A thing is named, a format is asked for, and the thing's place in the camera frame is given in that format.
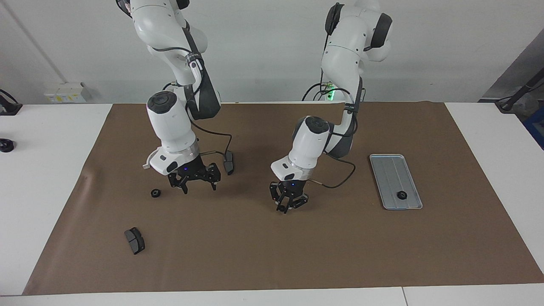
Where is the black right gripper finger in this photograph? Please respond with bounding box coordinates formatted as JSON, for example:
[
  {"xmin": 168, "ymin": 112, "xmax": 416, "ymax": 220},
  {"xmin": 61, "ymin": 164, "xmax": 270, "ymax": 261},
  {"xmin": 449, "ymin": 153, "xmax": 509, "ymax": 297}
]
[
  {"xmin": 167, "ymin": 172, "xmax": 190, "ymax": 195},
  {"xmin": 204, "ymin": 163, "xmax": 221, "ymax": 190}
]

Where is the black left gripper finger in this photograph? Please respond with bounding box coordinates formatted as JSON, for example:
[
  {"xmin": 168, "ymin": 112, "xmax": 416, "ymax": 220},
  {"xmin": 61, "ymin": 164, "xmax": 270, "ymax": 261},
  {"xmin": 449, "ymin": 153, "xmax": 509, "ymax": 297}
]
[
  {"xmin": 288, "ymin": 193, "xmax": 309, "ymax": 212},
  {"xmin": 269, "ymin": 183, "xmax": 287, "ymax": 213}
]

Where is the silver metal tray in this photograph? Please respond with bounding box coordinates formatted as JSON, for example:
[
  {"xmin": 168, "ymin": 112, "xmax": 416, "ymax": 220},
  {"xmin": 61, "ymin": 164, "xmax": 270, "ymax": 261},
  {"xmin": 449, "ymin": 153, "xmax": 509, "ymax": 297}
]
[{"xmin": 369, "ymin": 154, "xmax": 424, "ymax": 210}]

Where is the brown table mat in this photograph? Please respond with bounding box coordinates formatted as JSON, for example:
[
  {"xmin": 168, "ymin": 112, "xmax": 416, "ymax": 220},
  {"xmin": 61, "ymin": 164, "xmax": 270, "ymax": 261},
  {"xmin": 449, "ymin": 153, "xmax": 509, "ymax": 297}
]
[{"xmin": 22, "ymin": 101, "xmax": 544, "ymax": 296}]

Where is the short dark brake pad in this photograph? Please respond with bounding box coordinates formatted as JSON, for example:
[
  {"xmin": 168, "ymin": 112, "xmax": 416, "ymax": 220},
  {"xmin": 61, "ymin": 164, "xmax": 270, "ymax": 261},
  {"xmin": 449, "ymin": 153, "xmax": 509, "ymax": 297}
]
[{"xmin": 124, "ymin": 227, "xmax": 146, "ymax": 255}]

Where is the white power strip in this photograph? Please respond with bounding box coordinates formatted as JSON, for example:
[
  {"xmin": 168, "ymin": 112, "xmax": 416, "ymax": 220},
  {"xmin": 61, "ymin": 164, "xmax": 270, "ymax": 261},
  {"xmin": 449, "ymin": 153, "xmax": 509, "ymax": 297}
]
[{"xmin": 44, "ymin": 82, "xmax": 92, "ymax": 104}]

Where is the black table clamp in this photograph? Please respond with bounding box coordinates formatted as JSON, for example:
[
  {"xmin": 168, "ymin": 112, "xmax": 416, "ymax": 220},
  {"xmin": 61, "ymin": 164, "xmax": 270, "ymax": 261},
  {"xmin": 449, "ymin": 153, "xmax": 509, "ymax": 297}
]
[{"xmin": 0, "ymin": 89, "xmax": 23, "ymax": 116}]

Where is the black stand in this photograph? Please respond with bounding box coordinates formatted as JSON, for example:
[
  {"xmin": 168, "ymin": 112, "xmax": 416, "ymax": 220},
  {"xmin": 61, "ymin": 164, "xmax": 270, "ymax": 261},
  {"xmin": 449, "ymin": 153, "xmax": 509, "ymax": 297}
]
[{"xmin": 495, "ymin": 68, "xmax": 544, "ymax": 113}]

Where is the blue crate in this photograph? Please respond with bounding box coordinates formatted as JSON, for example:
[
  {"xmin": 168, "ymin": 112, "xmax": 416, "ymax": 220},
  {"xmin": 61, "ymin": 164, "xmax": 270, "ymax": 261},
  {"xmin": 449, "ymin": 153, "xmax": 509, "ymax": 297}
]
[{"xmin": 522, "ymin": 108, "xmax": 544, "ymax": 150}]

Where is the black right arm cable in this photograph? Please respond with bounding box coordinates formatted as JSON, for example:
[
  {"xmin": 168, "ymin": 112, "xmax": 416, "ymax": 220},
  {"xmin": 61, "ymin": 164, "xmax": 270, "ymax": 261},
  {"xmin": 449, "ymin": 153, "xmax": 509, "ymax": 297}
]
[{"xmin": 149, "ymin": 46, "xmax": 233, "ymax": 159}]

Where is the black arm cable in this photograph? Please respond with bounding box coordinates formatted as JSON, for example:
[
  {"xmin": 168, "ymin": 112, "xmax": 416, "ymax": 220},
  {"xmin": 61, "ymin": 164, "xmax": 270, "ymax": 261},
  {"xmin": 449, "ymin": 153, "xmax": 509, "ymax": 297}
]
[
  {"xmin": 309, "ymin": 72, "xmax": 366, "ymax": 189},
  {"xmin": 149, "ymin": 46, "xmax": 233, "ymax": 159}
]

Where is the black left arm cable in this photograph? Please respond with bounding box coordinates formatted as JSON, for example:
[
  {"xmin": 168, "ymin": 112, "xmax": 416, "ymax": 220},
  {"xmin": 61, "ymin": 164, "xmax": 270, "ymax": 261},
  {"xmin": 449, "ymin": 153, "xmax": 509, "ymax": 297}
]
[{"xmin": 309, "ymin": 72, "xmax": 366, "ymax": 189}]

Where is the black base cable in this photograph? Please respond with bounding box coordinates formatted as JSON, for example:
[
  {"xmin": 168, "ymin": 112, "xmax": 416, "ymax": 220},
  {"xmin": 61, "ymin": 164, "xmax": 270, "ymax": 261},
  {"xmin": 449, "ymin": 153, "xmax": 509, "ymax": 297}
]
[{"xmin": 302, "ymin": 81, "xmax": 340, "ymax": 102}]

